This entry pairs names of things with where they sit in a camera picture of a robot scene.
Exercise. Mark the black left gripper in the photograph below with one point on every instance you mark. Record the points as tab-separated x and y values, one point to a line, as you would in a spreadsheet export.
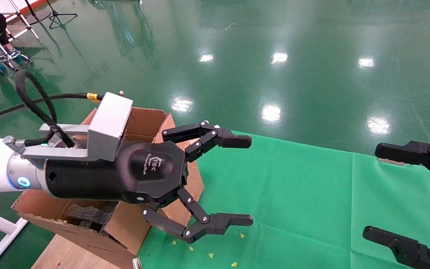
144	175

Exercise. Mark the large open brown carton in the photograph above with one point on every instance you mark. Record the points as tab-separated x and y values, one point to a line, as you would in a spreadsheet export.
133	231

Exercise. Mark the black microphone stand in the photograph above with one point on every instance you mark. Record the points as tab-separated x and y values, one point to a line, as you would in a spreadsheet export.
56	18

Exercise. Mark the plain green cloth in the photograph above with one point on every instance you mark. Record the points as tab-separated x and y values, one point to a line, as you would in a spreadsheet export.
394	201

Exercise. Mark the chrome swivel stool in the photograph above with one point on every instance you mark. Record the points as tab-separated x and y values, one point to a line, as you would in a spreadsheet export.
8	58

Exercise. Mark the black foam pad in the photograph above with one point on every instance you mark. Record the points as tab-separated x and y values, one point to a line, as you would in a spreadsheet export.
88	215

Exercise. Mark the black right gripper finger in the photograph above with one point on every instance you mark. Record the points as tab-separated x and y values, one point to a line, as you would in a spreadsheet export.
424	153
409	250

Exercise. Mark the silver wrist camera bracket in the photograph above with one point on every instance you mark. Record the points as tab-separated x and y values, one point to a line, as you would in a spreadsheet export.
108	125

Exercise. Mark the light wooden board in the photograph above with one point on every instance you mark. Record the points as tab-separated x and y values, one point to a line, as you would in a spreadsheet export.
65	256

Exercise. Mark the silver spring clamp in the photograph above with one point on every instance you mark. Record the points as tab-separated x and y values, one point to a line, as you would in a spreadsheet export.
137	263

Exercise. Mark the green cloth with yellow marks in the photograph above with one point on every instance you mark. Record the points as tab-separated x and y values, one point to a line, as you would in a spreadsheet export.
293	194

